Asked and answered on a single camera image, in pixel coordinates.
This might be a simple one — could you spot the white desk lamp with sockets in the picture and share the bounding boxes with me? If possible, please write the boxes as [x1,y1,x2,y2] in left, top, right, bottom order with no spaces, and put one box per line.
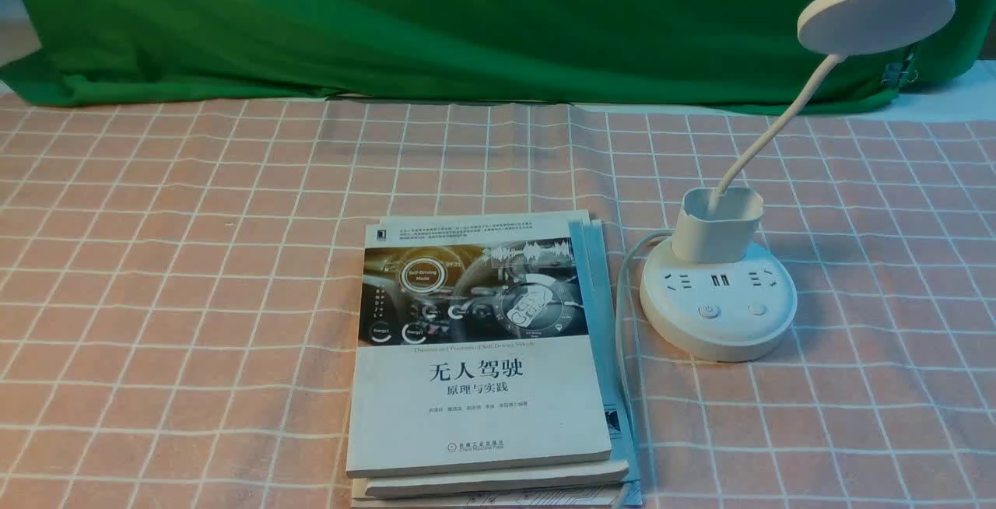
[640,0,956,363]

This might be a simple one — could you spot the self-driving textbook top book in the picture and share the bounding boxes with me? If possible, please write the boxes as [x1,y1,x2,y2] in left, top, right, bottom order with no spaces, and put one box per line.
[345,210,613,479]

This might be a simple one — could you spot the bottom blue-covered book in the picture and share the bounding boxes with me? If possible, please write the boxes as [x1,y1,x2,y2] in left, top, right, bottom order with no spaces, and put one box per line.
[350,219,644,509]

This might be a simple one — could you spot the middle white book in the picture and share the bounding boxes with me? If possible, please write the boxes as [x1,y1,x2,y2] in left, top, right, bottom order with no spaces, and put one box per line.
[363,217,630,500]

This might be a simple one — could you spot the green backdrop cloth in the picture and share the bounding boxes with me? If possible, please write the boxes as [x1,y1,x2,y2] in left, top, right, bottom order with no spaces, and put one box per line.
[2,0,994,114]

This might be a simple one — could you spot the pink checkered tablecloth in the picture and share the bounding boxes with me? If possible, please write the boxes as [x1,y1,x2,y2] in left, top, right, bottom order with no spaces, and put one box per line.
[1,97,995,508]

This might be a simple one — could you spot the metal binder clip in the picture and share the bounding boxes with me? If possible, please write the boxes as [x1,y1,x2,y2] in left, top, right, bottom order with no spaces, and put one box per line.
[881,61,919,91]

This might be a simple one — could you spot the white lamp power cable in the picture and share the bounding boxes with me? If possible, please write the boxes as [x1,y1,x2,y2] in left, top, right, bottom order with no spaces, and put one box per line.
[614,230,675,448]

